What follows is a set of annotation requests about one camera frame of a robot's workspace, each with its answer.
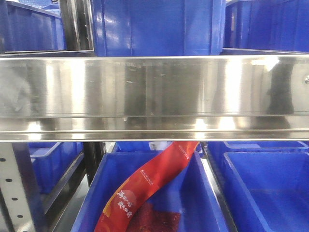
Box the blue bin lower right near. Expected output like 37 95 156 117
224 152 309 232

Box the perforated white shelf post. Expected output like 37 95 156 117
0 142 35 232

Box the dark vertical shelf post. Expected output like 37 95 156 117
58 0 94 51

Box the blue bin upper left side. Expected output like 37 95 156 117
0 0 67 52

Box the blue bin with package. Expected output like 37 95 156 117
71 151 229 232

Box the blue bin upper centre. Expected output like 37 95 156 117
91 0 225 57

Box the blue bin upper right side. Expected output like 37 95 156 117
224 0 309 52

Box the blue bin lower left shelf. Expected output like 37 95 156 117
28 142 83 194

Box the blue bin lower right far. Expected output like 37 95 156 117
208 141 309 161

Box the stainless steel right shelf rail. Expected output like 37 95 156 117
0 50 309 142

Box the red snack package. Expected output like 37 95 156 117
94 141 198 232

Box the blue bin behind package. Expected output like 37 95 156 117
112 141 203 155

